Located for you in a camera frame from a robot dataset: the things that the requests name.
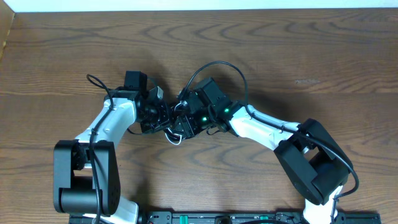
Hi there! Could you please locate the white cable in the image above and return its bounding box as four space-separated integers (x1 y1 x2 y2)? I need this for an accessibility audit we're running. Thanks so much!
164 102 187 146

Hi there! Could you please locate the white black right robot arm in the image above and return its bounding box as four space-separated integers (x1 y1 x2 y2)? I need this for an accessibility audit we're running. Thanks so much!
174 78 358 223

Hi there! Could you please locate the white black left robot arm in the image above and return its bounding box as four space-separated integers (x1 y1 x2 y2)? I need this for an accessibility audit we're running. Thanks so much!
53 71 167 223

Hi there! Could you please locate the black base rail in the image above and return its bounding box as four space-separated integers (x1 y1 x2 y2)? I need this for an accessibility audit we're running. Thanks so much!
137 211 382 224

